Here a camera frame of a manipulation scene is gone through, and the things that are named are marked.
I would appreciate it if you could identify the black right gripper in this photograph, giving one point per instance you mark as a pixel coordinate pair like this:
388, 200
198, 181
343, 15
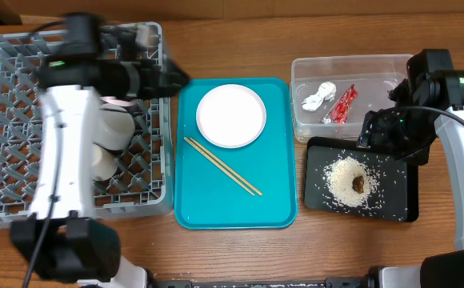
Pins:
374, 134

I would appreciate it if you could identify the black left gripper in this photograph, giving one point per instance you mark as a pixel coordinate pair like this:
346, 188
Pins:
152, 80

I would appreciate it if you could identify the small pink bowl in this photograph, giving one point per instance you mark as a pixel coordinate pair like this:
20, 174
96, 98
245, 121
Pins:
118, 102

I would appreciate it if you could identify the grey bowl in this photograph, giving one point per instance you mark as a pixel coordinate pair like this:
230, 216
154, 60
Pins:
115, 127

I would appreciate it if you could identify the red snack wrapper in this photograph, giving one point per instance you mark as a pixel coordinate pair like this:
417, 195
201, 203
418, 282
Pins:
339, 112

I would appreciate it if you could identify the white napkin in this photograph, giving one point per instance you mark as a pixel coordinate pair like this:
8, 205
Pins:
326, 93

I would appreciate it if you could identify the wooden chopstick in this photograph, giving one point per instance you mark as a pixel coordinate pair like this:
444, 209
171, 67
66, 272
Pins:
216, 166
228, 168

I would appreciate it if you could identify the white paper cup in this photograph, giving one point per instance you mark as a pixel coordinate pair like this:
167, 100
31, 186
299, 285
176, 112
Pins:
103, 165

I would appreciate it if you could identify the large white plate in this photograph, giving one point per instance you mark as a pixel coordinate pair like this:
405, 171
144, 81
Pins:
231, 116

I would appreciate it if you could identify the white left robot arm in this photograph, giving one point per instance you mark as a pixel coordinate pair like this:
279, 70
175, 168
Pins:
61, 239

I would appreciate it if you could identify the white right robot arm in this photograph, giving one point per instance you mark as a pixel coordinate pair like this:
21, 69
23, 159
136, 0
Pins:
447, 270

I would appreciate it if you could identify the brown food lump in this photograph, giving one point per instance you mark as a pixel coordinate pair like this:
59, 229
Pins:
358, 184

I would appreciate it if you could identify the white rice pile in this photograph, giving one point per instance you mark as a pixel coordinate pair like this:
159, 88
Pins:
338, 178

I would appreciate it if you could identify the black tray bin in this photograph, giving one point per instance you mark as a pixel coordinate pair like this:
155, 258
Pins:
397, 196

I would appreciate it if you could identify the clear plastic bin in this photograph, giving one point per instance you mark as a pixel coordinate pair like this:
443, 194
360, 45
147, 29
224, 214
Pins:
372, 76

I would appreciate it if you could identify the grey dish rack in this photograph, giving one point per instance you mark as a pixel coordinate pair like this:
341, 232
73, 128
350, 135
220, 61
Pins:
143, 184

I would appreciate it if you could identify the teal serving tray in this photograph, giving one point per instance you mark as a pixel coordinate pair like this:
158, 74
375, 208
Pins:
251, 187

